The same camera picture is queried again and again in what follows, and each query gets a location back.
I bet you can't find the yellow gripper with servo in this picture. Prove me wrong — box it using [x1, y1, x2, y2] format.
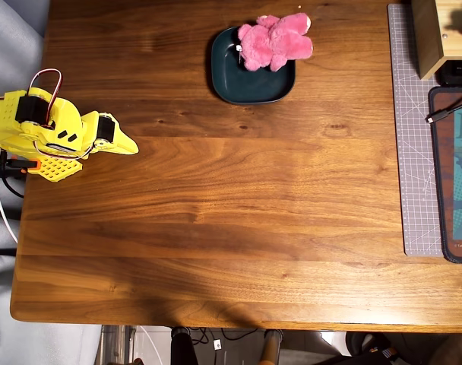
[81, 110, 140, 156]

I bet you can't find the pink plush strawberry bear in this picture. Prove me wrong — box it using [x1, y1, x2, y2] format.
[236, 12, 315, 74]

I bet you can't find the yellow robot arm with base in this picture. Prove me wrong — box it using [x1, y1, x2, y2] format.
[0, 86, 84, 184]

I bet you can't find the dark green plastic bin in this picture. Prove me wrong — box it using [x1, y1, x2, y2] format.
[210, 25, 297, 106]

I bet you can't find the orange black connector block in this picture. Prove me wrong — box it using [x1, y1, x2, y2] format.
[0, 149, 42, 180]

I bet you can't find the metal rack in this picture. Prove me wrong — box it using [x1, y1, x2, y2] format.
[97, 325, 138, 365]

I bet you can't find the tan wooden leg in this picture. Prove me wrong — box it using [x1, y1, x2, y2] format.
[258, 328, 284, 365]

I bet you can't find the grey cutting mat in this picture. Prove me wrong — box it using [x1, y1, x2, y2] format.
[386, 3, 445, 257]

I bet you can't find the printed mouse pad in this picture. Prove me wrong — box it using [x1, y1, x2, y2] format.
[427, 86, 462, 265]

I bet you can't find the black chair base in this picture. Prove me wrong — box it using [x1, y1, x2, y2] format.
[324, 331, 420, 365]

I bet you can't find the light wooden box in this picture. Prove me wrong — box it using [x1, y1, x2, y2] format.
[410, 0, 462, 81]

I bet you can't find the black device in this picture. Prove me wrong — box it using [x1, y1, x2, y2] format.
[438, 59, 462, 87]

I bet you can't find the red white servo wire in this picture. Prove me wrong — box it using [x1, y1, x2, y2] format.
[27, 68, 64, 129]

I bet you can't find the black power cable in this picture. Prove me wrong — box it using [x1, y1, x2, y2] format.
[0, 173, 26, 199]

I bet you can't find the white power cable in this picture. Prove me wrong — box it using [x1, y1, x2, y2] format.
[0, 145, 20, 245]

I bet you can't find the black post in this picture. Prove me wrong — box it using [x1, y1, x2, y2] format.
[170, 326, 200, 365]

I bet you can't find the thin black floor cable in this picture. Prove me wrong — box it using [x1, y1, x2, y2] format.
[188, 326, 259, 346]

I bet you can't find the black usb cable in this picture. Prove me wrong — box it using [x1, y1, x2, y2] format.
[425, 97, 462, 125]

